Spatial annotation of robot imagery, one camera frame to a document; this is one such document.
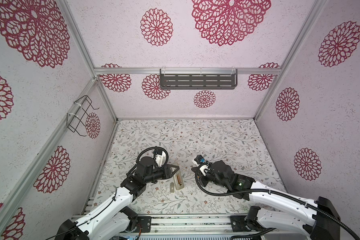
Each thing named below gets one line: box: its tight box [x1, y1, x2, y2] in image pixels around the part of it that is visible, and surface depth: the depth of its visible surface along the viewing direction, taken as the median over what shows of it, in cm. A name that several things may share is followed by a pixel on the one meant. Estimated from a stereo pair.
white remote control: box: [173, 171, 185, 190], surface depth 74 cm
